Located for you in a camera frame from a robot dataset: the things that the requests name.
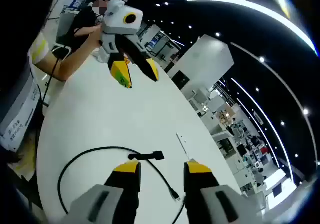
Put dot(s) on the small orange object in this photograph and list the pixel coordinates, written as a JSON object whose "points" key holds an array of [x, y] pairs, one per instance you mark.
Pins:
{"points": [[126, 59]]}

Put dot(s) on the white and yellow sleeve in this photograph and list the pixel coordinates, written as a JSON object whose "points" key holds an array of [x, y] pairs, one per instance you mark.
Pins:
{"points": [[40, 52]]}

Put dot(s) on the large white pillar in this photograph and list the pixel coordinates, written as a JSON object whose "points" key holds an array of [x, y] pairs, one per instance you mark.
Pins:
{"points": [[205, 56]]}

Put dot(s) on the white printed banner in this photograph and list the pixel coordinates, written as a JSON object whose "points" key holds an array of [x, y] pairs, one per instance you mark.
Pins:
{"points": [[17, 118]]}

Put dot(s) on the white-rimmed black device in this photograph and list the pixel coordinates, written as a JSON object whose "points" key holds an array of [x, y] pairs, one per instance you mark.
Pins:
{"points": [[61, 51]]}

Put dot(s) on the white desk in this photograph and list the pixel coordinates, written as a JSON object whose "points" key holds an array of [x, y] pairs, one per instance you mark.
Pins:
{"points": [[112, 108]]}

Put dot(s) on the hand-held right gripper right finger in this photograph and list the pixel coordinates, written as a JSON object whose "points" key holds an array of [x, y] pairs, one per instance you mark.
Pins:
{"points": [[200, 196]]}

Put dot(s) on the person's left hand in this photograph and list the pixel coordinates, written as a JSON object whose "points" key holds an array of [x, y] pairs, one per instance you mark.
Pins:
{"points": [[94, 34]]}

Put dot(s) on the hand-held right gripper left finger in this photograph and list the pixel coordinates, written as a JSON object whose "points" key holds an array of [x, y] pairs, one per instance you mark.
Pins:
{"points": [[117, 199]]}

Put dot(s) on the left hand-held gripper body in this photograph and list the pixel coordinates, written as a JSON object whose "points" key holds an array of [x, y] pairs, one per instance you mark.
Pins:
{"points": [[115, 21]]}

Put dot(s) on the black screen on pillar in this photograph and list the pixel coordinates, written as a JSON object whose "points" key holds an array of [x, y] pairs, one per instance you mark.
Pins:
{"points": [[180, 78]]}

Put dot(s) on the long ceiling light strip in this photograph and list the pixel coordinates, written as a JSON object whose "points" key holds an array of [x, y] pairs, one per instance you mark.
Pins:
{"points": [[265, 118]]}

